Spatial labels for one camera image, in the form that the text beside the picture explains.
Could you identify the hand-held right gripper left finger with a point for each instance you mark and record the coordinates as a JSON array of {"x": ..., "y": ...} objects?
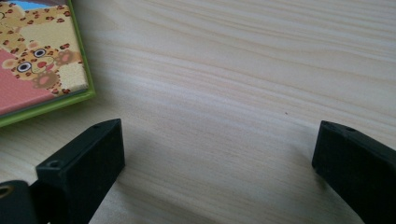
[{"x": 84, "y": 165}]

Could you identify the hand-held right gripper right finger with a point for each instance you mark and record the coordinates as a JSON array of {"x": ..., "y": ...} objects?
[{"x": 361, "y": 168}]

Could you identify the colourful animal picture book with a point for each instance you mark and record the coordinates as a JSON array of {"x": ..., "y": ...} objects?
[{"x": 37, "y": 46}]

